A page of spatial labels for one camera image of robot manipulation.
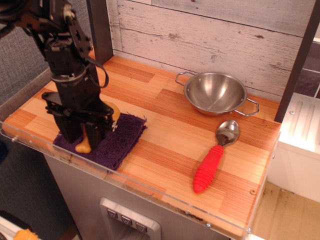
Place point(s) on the purple cloth napkin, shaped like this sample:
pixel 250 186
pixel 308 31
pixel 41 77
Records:
pixel 117 144

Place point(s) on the yellow toy chicken drumstick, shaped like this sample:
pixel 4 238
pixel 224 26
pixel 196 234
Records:
pixel 84 146

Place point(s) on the dark grey vertical post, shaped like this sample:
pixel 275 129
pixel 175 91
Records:
pixel 301 57

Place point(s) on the silver dispenser panel with buttons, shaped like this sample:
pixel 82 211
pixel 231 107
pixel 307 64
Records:
pixel 123 223

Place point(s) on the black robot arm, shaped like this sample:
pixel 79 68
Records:
pixel 47 21

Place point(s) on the steel bowl with handles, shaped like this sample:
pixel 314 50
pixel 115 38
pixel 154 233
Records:
pixel 215 93

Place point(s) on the red-handled metal spoon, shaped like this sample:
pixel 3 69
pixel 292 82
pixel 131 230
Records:
pixel 226 134

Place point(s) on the orange-yellow fuzzy object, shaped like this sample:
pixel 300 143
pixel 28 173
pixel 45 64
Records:
pixel 25 234

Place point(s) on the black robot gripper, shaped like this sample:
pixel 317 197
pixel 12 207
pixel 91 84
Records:
pixel 76 104

